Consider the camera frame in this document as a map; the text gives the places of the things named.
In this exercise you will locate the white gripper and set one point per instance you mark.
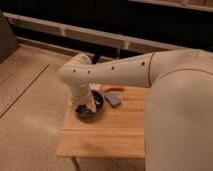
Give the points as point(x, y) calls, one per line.
point(82, 99)

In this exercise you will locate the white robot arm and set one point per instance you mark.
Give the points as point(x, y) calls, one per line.
point(178, 119)

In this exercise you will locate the black ceramic bowl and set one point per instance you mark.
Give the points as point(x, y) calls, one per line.
point(96, 105)

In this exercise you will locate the white snack packet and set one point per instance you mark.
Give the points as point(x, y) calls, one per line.
point(95, 87)

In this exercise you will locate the blue sponge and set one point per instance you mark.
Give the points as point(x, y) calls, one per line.
point(112, 99)

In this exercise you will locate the wooden table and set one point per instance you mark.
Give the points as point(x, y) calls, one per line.
point(112, 133)

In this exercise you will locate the grey cabinet corner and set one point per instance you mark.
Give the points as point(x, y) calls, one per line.
point(8, 41)

